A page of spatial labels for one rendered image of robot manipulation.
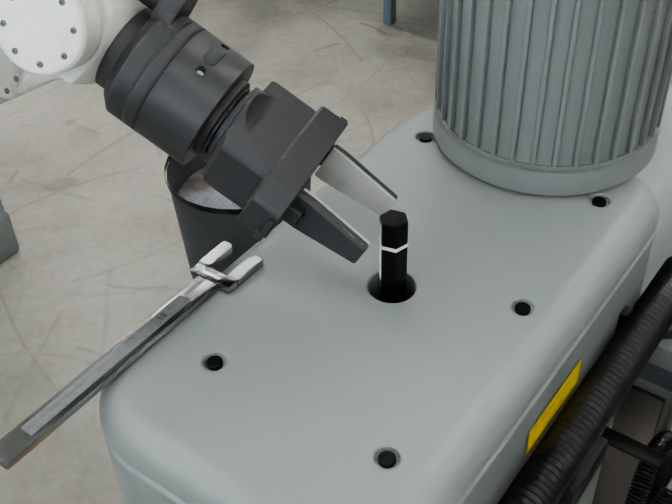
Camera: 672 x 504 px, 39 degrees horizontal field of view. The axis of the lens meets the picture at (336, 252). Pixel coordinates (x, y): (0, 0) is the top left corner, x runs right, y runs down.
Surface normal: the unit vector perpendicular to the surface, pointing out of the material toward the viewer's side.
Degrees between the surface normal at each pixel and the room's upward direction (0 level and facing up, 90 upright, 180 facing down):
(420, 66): 0
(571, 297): 27
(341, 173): 90
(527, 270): 0
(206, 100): 51
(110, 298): 0
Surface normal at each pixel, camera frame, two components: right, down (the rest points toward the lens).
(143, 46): 0.11, -0.07
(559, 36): -0.18, 0.65
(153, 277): -0.03, -0.76
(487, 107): -0.70, 0.48
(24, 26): -0.18, 0.36
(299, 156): 0.44, -0.54
